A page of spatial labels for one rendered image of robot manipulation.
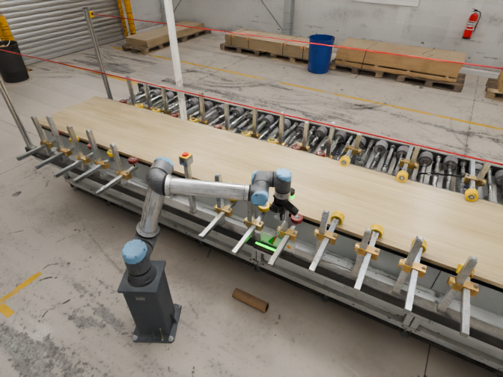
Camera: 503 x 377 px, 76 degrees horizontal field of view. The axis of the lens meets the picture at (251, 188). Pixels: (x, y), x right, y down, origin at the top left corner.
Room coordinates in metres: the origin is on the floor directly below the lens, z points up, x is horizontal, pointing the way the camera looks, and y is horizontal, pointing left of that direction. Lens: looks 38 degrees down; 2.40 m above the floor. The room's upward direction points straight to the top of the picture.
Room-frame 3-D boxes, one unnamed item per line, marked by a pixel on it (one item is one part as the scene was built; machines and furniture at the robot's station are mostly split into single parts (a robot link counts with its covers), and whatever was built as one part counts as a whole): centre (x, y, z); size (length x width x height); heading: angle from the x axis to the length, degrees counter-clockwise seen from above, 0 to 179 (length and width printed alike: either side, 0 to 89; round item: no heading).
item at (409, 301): (1.10, -0.89, 0.95); 0.50 x 0.04 x 0.04; 151
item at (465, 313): (0.93, -1.07, 0.95); 0.36 x 0.03 x 0.03; 151
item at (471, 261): (1.04, -1.09, 0.92); 0.03 x 0.03 x 0.48; 61
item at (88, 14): (3.84, 1.72, 1.25); 0.15 x 0.08 x 1.10; 61
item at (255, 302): (1.54, 0.01, 0.04); 0.30 x 0.08 x 0.08; 61
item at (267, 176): (1.46, -0.06, 1.33); 0.12 x 0.12 x 0.09; 85
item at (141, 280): (1.36, 0.73, 0.65); 0.19 x 0.19 x 0.10
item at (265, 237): (1.52, -0.18, 0.75); 0.26 x 0.01 x 0.10; 61
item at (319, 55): (7.38, -1.50, 0.36); 0.59 x 0.57 x 0.73; 148
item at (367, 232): (1.28, -0.65, 0.87); 0.03 x 0.03 x 0.48; 61
